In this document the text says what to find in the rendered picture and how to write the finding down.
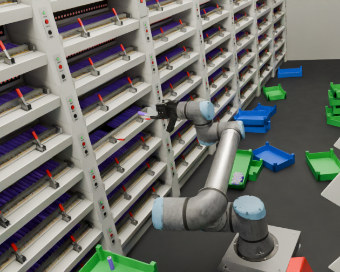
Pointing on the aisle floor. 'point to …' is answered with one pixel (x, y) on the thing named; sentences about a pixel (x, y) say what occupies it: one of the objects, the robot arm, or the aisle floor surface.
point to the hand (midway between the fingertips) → (148, 115)
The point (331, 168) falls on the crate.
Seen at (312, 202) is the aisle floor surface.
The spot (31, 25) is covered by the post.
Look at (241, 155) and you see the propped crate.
